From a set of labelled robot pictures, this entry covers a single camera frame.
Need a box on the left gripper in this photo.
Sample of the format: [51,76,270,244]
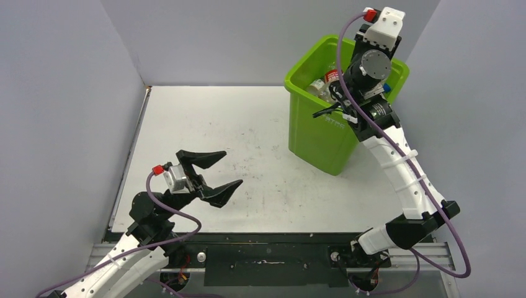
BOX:
[161,151,242,219]

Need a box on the green plastic bin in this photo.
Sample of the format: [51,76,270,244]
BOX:
[283,34,411,177]

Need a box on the brown label red cap bottle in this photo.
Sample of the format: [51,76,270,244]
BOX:
[305,78,325,96]

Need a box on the clear bottle no label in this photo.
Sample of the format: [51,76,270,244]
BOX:
[318,83,341,104]

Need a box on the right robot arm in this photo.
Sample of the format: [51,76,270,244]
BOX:
[315,38,460,266]

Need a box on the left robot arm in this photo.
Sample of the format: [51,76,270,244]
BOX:
[36,150,243,297]

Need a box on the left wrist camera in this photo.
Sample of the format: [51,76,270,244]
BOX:
[152,162,193,194]

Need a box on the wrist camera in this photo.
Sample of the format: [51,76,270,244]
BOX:
[152,162,193,194]
[363,7,406,52]

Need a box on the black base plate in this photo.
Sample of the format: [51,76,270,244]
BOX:
[102,232,432,287]

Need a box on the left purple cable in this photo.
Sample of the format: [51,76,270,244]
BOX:
[36,170,223,298]

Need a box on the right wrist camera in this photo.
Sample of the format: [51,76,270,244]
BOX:
[363,7,406,52]

